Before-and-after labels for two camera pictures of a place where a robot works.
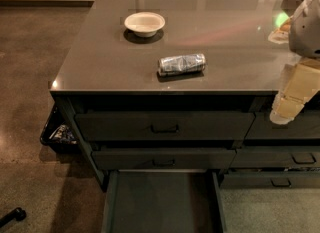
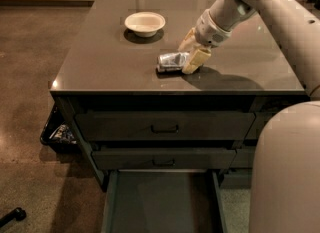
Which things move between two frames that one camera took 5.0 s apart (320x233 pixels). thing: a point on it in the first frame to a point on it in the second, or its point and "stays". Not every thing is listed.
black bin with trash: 57,135 stays
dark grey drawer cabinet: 182,75 stays
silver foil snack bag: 181,64 stays
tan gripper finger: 301,80 to 209,33
